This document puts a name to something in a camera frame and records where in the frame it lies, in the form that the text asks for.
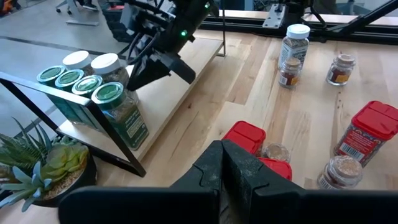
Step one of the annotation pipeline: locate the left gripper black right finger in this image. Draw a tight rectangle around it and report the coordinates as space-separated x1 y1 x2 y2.
221 139 398 224

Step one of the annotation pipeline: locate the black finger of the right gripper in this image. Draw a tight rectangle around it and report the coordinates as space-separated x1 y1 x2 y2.
127 55 156 91
127 58 171 91

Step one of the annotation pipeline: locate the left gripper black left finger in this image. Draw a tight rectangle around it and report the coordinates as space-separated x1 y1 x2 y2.
58 139 224 224

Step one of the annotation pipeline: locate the white lid spice jar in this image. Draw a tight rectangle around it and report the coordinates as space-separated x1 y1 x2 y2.
62 50 94 77
277 24 311 70
90 52 139 105

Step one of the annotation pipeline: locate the red lid spice tin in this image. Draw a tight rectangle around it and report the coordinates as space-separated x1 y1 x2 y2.
333 100 398 168
222 120 267 156
257 157 293 182

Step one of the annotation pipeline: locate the small clear glass spice jar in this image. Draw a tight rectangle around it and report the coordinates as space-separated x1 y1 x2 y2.
278 57 302 90
317 154 364 190
262 142 292 163
325 53 356 86

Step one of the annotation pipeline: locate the green lid spice jar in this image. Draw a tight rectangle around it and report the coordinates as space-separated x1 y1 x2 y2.
71 75 108 131
54 68 94 127
91 82 150 151
36 65 80 124

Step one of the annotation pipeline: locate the black and red tool case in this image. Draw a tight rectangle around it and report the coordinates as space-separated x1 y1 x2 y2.
102 0 139 43

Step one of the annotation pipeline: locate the silver mounting plate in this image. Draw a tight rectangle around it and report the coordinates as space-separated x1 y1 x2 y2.
262 3 289 29

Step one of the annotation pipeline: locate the succulent plant in black pot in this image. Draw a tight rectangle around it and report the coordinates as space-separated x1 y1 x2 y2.
0 116 98 213

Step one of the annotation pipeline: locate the wooden shelf with black frame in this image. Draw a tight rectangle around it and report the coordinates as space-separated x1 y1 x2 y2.
0 0 227 178

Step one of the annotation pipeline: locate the black metal rig frame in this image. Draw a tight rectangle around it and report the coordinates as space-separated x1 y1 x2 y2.
198 0 398 46

